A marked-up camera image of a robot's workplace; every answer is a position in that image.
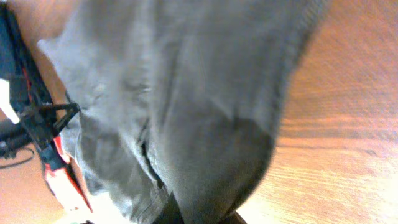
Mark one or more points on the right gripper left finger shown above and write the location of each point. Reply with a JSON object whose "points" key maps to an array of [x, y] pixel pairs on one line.
{"points": [[170, 213]]}

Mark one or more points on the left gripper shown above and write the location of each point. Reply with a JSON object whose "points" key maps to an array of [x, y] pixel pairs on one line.
{"points": [[40, 128]]}

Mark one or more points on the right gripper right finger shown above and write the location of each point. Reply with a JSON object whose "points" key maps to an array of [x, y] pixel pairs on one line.
{"points": [[234, 218]]}

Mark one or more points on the grey shorts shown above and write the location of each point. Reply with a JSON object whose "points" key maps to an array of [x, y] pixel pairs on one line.
{"points": [[178, 96]]}

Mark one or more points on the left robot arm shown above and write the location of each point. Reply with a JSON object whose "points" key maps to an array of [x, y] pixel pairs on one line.
{"points": [[14, 136]]}

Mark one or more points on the red mesh garment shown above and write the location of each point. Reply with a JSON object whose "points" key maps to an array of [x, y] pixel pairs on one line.
{"points": [[61, 178]]}

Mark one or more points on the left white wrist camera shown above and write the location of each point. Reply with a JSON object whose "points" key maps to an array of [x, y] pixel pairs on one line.
{"points": [[5, 102]]}

